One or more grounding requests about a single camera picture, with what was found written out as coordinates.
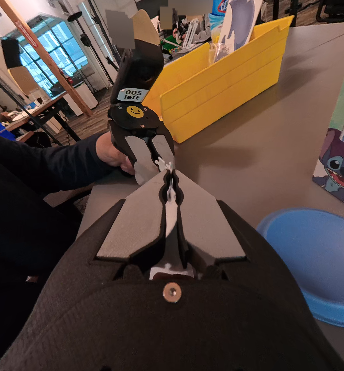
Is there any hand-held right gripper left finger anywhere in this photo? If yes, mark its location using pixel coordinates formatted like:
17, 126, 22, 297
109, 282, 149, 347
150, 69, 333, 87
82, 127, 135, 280
96, 170, 172, 273

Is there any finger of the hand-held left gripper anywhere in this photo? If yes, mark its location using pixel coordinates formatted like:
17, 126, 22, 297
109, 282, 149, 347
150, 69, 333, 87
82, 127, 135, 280
124, 136, 161, 186
152, 136, 175, 171

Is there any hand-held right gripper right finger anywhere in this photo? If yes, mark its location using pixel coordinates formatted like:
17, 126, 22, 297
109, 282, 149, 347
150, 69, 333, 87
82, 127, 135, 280
173, 170, 247, 279

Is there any single white puzzle piece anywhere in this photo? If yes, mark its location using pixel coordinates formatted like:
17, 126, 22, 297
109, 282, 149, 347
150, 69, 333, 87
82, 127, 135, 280
167, 170, 177, 203

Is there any assembled curved puzzle section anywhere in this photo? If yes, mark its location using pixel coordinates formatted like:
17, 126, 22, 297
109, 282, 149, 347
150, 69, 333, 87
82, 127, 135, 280
154, 157, 179, 239

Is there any yellow plastic bin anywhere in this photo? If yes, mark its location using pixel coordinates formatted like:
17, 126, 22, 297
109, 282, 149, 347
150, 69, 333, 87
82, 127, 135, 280
143, 15, 295, 144

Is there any person's left forearm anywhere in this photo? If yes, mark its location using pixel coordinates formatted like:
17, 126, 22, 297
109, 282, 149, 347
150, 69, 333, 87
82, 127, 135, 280
0, 130, 114, 193

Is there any blue round ball stand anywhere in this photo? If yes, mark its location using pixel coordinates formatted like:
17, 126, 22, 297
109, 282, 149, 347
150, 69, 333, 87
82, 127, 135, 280
256, 207, 344, 329

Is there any cartoon printed puzzle box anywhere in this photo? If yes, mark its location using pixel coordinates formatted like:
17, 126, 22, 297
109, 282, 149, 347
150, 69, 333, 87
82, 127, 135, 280
312, 43, 344, 212

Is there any person's left hand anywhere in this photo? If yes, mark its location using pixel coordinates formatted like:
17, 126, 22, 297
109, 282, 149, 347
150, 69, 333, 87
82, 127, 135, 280
96, 132, 136, 176

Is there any tan cardboard sheet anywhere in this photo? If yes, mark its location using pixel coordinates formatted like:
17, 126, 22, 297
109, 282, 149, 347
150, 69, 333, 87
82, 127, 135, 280
8, 67, 42, 97
131, 9, 160, 47

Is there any black tripod stand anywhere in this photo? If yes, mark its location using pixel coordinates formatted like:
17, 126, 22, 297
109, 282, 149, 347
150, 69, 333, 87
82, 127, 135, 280
68, 0, 116, 87

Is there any white folded leaflet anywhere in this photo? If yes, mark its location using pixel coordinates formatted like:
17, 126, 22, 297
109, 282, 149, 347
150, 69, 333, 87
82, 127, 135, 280
149, 262, 195, 280

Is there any white cabinet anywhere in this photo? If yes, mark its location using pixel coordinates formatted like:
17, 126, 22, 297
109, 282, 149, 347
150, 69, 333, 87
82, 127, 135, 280
63, 85, 98, 116

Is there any disinfectant wipes canister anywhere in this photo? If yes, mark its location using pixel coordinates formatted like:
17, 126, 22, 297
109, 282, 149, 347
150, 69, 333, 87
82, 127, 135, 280
208, 0, 229, 44

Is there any white paper sheet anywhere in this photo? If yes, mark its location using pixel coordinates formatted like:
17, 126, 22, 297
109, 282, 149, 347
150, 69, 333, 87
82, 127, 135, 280
218, 0, 263, 54

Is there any black square panel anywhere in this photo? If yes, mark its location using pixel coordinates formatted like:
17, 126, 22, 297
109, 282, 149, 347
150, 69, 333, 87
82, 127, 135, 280
1, 38, 22, 69

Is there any white wire rack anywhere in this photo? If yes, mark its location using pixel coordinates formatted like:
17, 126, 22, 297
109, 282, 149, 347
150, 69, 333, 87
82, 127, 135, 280
183, 19, 200, 48

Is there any wooden post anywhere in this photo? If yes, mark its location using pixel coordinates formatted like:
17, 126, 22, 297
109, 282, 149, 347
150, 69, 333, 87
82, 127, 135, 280
0, 0, 93, 118

